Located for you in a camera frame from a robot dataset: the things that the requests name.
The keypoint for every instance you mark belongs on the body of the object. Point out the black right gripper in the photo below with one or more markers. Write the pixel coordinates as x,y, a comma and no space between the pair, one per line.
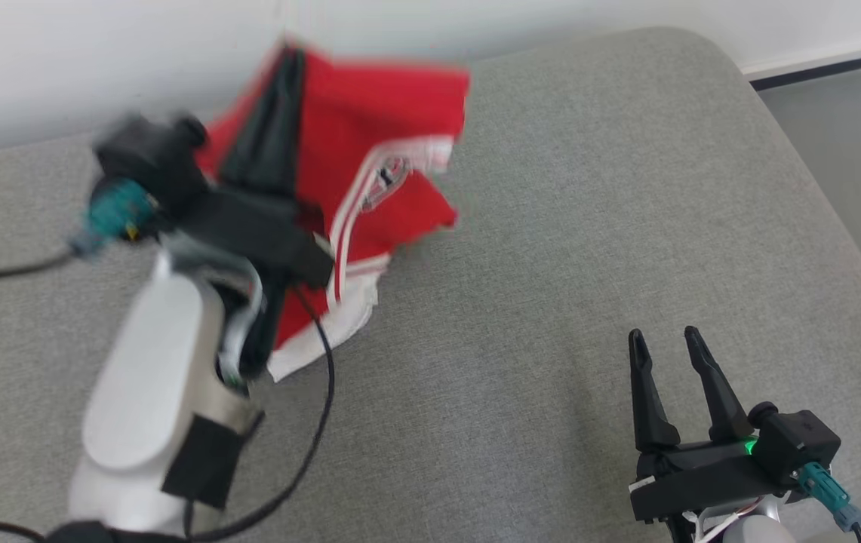
702,475

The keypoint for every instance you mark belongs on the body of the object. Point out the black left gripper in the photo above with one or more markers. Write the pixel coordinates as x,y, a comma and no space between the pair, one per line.
256,230

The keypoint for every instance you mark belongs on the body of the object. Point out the red white sports jersey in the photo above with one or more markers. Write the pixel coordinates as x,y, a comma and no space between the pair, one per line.
385,121

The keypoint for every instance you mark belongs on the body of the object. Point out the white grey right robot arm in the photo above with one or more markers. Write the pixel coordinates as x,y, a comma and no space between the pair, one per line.
739,528

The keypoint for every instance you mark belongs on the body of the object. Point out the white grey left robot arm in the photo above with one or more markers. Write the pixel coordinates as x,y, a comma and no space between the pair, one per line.
143,392

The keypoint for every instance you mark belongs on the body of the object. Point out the dark skirting board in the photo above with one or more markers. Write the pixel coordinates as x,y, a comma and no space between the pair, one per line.
830,70

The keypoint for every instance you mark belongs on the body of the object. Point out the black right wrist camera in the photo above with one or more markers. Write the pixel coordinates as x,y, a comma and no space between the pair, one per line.
800,441

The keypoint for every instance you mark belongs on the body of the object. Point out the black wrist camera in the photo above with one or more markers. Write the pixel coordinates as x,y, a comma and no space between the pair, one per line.
800,441
147,154

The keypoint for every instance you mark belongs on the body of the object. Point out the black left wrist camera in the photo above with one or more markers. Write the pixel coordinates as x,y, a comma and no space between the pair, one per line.
147,154

